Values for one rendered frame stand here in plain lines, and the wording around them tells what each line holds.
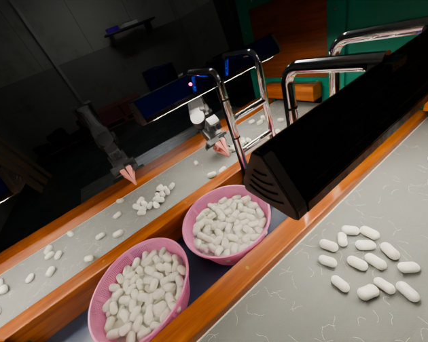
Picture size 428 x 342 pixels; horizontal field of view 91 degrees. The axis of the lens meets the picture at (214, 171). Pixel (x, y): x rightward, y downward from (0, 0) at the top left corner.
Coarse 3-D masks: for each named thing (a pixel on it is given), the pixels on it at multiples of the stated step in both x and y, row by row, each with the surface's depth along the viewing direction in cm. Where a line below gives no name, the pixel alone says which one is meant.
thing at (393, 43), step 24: (240, 0) 104; (264, 0) 94; (288, 0) 87; (312, 0) 80; (336, 0) 73; (360, 0) 69; (384, 0) 64; (408, 0) 60; (240, 24) 112; (264, 24) 102; (288, 24) 93; (312, 24) 85; (336, 24) 77; (360, 24) 72; (288, 48) 99; (312, 48) 90; (360, 48) 76; (384, 48) 71; (264, 72) 119; (360, 72) 80
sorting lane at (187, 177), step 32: (256, 128) 104; (192, 160) 100; (224, 160) 91; (192, 192) 80; (96, 224) 84; (128, 224) 77; (32, 256) 81; (64, 256) 75; (96, 256) 69; (32, 288) 68; (0, 320) 62
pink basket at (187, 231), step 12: (216, 192) 72; (228, 192) 72; (240, 192) 70; (204, 204) 72; (264, 204) 62; (192, 216) 68; (192, 228) 67; (192, 240) 63; (240, 252) 50; (228, 264) 57
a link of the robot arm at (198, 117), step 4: (204, 104) 91; (196, 108) 82; (208, 108) 91; (192, 112) 82; (196, 112) 82; (200, 112) 82; (208, 112) 93; (192, 116) 82; (196, 116) 82; (200, 116) 82; (204, 116) 83; (208, 116) 92; (192, 120) 82; (196, 120) 82; (200, 120) 81; (204, 120) 83; (196, 124) 82; (200, 124) 83; (204, 124) 85; (200, 128) 87
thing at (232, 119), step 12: (192, 72) 66; (204, 72) 60; (216, 72) 58; (216, 84) 59; (264, 84) 67; (264, 96) 69; (228, 108) 62; (252, 108) 68; (264, 108) 71; (228, 120) 65; (264, 132) 76; (240, 144) 70; (252, 144) 73; (240, 156) 72
